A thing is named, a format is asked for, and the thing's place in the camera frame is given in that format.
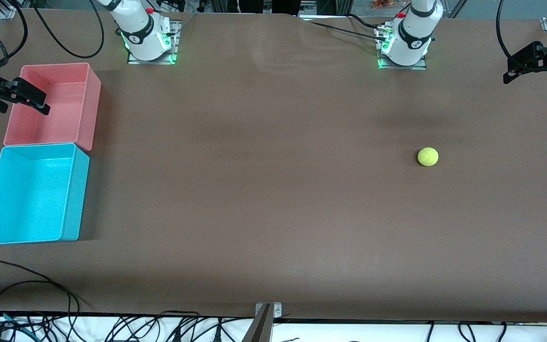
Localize yellow-green tennis ball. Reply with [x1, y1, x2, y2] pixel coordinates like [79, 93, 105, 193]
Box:
[417, 147, 439, 167]

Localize pink plastic bin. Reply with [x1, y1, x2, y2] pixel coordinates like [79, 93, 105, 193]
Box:
[3, 62, 102, 152]

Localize blue plastic bin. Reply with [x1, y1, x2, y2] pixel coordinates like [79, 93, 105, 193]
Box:
[0, 142, 91, 246]

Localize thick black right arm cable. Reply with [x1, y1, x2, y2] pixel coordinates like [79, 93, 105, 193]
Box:
[29, 0, 105, 59]

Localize diagonal aluminium frame post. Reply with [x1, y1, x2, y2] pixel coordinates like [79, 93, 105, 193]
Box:
[447, 0, 469, 19]

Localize long black table cable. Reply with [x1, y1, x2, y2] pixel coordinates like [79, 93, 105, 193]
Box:
[0, 259, 92, 314]

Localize thin black right base cable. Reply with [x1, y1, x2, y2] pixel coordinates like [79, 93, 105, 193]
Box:
[169, 12, 198, 37]

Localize black left base cable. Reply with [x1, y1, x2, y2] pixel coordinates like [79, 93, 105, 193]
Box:
[300, 18, 388, 41]

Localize looped black cable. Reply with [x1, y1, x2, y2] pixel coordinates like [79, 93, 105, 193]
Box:
[0, 280, 80, 329]

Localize grey metal bracket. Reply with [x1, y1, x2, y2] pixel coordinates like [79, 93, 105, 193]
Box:
[255, 302, 283, 319]

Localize dark camera mount pole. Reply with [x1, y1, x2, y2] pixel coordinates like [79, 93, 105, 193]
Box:
[241, 304, 274, 342]

